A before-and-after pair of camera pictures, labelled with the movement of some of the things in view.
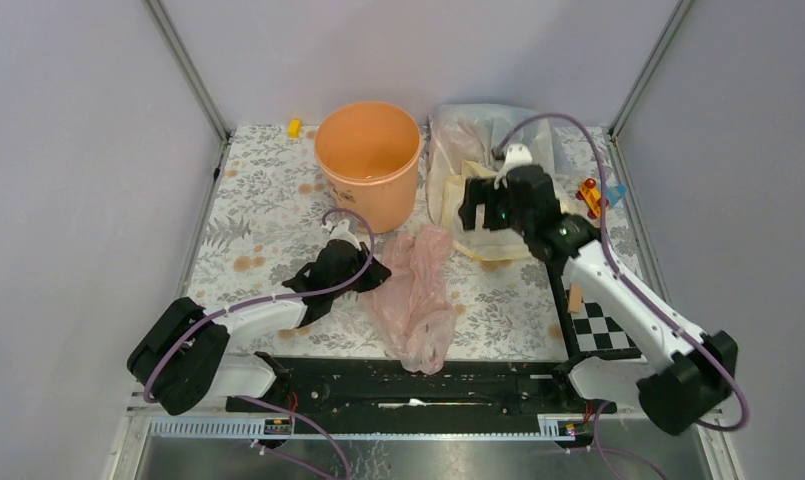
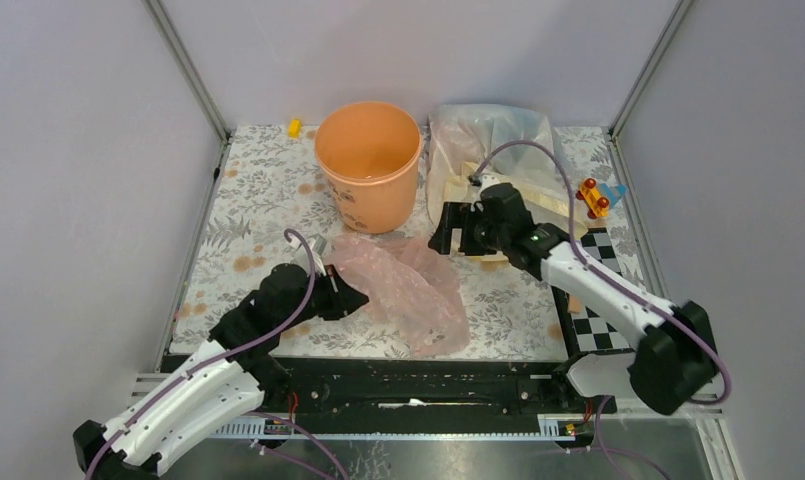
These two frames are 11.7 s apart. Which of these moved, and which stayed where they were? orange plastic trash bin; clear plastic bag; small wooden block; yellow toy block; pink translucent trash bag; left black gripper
Moved: pink translucent trash bag; left black gripper
Stayed: orange plastic trash bin; yellow toy block; small wooden block; clear plastic bag
